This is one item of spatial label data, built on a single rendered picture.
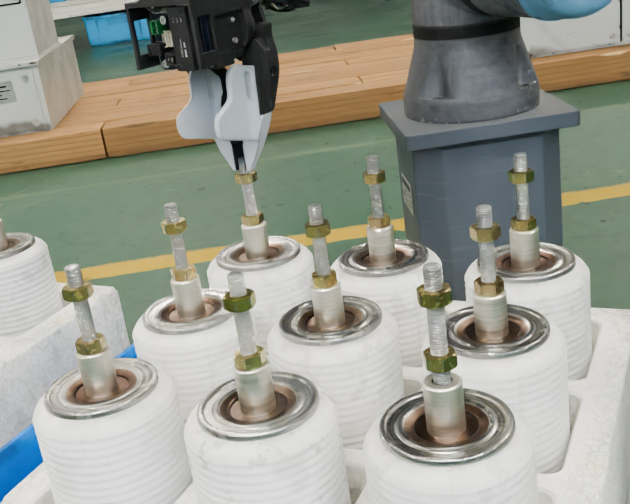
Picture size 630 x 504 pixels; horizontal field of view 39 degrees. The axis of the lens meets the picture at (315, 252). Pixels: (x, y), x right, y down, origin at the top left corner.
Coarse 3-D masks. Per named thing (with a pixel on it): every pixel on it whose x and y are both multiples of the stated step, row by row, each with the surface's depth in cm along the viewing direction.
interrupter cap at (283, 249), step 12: (276, 240) 82; (288, 240) 81; (228, 252) 80; (240, 252) 80; (276, 252) 79; (288, 252) 78; (228, 264) 77; (240, 264) 77; (252, 264) 77; (264, 264) 76; (276, 264) 76
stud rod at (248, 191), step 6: (240, 162) 76; (240, 168) 76; (246, 186) 77; (252, 186) 77; (246, 192) 77; (252, 192) 77; (246, 198) 77; (252, 198) 77; (246, 204) 77; (252, 204) 77; (246, 210) 78; (252, 210) 77
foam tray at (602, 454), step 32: (608, 320) 74; (608, 352) 69; (416, 384) 70; (576, 384) 66; (608, 384) 65; (576, 416) 62; (608, 416) 61; (576, 448) 58; (608, 448) 58; (32, 480) 63; (352, 480) 61; (544, 480) 56; (576, 480) 55; (608, 480) 57
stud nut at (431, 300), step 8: (416, 288) 47; (424, 288) 47; (448, 288) 46; (424, 296) 46; (432, 296) 46; (440, 296) 46; (448, 296) 46; (424, 304) 46; (432, 304) 46; (440, 304) 46; (448, 304) 47
